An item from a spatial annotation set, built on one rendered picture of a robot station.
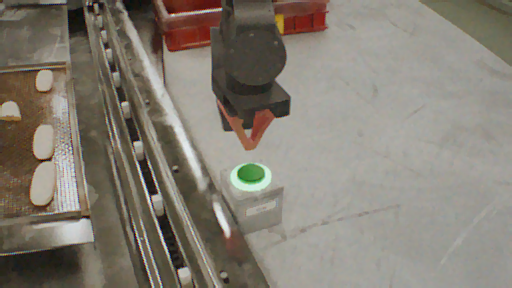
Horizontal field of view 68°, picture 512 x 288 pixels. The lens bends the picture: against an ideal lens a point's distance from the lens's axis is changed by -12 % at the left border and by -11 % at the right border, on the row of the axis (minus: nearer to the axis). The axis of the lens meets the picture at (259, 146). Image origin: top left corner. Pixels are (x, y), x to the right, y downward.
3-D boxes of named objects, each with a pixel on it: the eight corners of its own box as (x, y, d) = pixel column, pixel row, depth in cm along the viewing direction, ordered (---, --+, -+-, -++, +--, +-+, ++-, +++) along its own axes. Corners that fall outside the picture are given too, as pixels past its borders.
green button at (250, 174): (270, 185, 59) (270, 176, 58) (243, 193, 58) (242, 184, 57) (258, 168, 62) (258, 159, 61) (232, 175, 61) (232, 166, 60)
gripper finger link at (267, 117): (259, 124, 62) (259, 65, 56) (281, 153, 56) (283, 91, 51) (214, 135, 59) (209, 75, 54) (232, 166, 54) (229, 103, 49)
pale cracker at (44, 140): (55, 159, 63) (54, 153, 62) (32, 161, 61) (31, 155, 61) (55, 126, 70) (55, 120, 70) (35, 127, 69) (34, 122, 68)
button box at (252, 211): (284, 240, 65) (288, 187, 58) (236, 257, 62) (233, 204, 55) (262, 206, 71) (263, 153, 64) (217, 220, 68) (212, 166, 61)
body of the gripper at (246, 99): (257, 73, 57) (257, 21, 52) (292, 111, 49) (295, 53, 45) (210, 83, 55) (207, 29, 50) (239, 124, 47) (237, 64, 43)
